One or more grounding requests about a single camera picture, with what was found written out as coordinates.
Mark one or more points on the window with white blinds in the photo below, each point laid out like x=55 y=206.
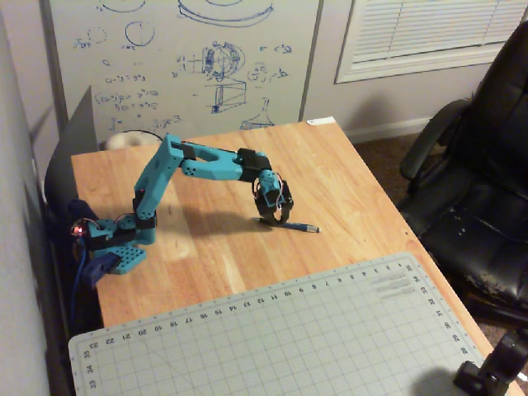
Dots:
x=433 y=33

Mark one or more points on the white label sticker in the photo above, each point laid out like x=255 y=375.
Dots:
x=321 y=121

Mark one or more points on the whiteboard with blue drawings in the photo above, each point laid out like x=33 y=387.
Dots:
x=185 y=62

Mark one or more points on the black leather office chair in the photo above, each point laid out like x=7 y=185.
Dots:
x=474 y=185

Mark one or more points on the blue and black pen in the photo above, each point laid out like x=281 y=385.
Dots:
x=303 y=227

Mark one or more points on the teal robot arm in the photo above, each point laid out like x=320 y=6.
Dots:
x=152 y=181

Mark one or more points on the dark blue table clamp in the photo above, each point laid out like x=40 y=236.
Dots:
x=78 y=208
x=97 y=268

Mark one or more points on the white round roll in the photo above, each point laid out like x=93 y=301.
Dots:
x=123 y=140

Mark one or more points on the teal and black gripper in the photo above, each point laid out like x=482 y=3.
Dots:
x=275 y=211

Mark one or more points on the grey gridded cutting mat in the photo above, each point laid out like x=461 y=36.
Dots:
x=268 y=338

